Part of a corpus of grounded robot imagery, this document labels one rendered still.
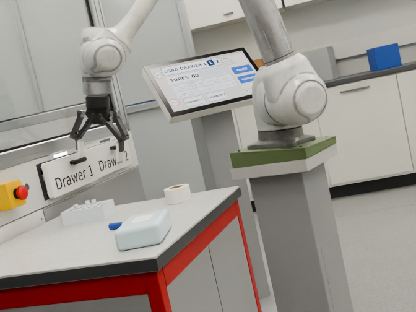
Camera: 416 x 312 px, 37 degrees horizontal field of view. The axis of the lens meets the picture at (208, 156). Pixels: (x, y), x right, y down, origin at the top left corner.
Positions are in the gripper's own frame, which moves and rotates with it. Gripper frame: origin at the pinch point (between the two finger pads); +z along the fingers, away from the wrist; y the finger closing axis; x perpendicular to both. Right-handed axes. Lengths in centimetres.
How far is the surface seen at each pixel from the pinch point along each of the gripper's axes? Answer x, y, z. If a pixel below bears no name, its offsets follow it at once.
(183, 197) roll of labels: 25.3, -37.5, 4.9
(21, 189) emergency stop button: 37.3, 4.5, 2.2
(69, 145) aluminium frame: -2.8, 12.8, -3.4
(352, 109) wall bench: -298, -56, 12
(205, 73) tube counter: -89, -8, -23
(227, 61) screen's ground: -100, -15, -28
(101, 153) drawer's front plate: -20.1, 10.0, 2.0
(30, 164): 20.2, 12.5, -1.2
